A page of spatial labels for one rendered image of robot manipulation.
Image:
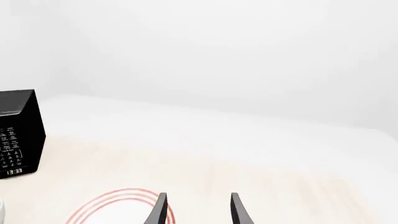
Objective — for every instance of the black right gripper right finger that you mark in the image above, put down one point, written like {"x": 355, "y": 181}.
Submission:
{"x": 239, "y": 212}

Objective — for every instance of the white plate with red rings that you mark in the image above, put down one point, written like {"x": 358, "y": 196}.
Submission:
{"x": 118, "y": 207}

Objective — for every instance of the black microwave oven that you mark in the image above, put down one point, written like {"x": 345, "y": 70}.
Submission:
{"x": 18, "y": 130}

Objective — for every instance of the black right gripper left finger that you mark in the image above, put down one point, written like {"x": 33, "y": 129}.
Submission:
{"x": 159, "y": 210}

